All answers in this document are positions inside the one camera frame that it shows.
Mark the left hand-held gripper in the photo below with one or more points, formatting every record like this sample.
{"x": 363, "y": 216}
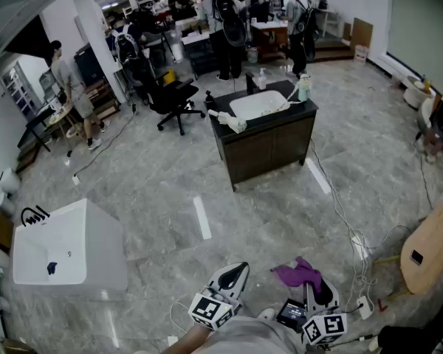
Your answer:
{"x": 210, "y": 312}

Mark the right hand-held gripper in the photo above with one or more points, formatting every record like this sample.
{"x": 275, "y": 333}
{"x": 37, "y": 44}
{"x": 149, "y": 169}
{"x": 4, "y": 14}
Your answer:
{"x": 325, "y": 328}

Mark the purple cloth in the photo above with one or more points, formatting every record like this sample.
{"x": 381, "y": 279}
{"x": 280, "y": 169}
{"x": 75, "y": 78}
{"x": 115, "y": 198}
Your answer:
{"x": 297, "y": 273}

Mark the person's left forearm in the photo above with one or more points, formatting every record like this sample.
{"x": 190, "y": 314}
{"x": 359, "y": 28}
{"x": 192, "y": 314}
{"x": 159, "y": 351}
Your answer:
{"x": 184, "y": 339}

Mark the dark wooden sink cabinet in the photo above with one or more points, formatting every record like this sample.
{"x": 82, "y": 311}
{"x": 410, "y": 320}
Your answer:
{"x": 221, "y": 124}

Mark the brown wooden cabinet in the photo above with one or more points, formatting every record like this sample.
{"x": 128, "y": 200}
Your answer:
{"x": 269, "y": 41}

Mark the black screen device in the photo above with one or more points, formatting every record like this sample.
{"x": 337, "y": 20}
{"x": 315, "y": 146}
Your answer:
{"x": 291, "y": 313}

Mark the white power strip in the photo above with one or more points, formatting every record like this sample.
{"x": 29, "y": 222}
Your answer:
{"x": 364, "y": 307}

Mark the person's right white shoe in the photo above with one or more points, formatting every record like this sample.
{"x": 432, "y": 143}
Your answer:
{"x": 266, "y": 313}

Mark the person's white shirt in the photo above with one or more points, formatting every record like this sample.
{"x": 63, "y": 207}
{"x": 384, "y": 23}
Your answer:
{"x": 251, "y": 336}

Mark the black bag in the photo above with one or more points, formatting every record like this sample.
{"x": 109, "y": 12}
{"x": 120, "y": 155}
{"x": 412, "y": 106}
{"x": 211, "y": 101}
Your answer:
{"x": 406, "y": 341}

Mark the black smartphone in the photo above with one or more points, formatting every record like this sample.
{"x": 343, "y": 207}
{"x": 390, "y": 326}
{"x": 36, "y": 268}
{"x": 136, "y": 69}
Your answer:
{"x": 416, "y": 256}

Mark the white crumpled towel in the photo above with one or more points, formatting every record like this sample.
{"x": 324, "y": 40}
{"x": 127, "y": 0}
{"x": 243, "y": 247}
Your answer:
{"x": 230, "y": 121}

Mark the small black rag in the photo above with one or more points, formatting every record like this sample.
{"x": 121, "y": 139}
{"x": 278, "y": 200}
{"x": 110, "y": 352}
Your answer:
{"x": 51, "y": 267}

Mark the white sink basin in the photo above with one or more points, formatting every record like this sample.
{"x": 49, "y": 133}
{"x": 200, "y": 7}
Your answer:
{"x": 258, "y": 105}

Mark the small black bottle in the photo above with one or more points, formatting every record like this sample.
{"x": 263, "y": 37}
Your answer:
{"x": 209, "y": 100}

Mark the black office chair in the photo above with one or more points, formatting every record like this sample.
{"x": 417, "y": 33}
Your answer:
{"x": 171, "y": 98}

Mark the black sink faucet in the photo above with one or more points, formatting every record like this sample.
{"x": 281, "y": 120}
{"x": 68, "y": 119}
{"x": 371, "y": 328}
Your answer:
{"x": 250, "y": 81}

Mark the clear soap pump bottle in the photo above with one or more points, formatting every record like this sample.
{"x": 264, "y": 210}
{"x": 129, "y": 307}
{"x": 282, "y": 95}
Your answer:
{"x": 262, "y": 79}

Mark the black curved faucet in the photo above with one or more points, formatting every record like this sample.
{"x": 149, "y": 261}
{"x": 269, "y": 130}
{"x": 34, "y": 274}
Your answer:
{"x": 33, "y": 216}

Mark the light green cartoon bottle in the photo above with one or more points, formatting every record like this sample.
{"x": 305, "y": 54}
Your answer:
{"x": 304, "y": 89}

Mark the white pouf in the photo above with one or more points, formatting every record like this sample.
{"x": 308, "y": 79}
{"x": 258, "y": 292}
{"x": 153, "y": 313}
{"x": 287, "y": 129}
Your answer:
{"x": 426, "y": 113}
{"x": 415, "y": 92}

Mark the yellow bucket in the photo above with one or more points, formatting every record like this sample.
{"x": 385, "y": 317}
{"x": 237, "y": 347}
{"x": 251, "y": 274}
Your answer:
{"x": 170, "y": 76}

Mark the wooden step shelf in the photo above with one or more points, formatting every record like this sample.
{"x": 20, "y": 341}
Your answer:
{"x": 101, "y": 100}

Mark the black shelf trolley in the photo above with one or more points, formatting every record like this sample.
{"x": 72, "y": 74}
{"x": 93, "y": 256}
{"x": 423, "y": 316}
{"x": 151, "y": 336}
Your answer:
{"x": 201, "y": 55}

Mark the white bucket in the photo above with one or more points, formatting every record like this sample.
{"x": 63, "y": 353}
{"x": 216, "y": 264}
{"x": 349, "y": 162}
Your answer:
{"x": 252, "y": 55}

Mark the round wooden side table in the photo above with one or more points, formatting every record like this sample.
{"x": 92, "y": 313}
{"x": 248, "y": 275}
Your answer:
{"x": 61, "y": 114}

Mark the silver cylinder bin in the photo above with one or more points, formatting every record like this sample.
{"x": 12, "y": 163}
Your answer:
{"x": 177, "y": 48}

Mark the white crate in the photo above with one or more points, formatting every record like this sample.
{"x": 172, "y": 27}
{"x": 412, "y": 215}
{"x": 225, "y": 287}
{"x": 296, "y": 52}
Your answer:
{"x": 362, "y": 54}

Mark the wooden platform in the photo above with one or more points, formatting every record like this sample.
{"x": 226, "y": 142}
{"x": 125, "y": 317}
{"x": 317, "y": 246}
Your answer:
{"x": 332, "y": 50}

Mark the black desk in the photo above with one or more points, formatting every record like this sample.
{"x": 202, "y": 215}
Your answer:
{"x": 37, "y": 124}

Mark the cardboard panel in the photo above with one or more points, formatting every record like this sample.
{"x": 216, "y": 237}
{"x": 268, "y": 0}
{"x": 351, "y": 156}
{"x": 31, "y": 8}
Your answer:
{"x": 362, "y": 33}

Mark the large grey wall panel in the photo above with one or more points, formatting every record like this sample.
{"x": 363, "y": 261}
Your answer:
{"x": 424, "y": 24}

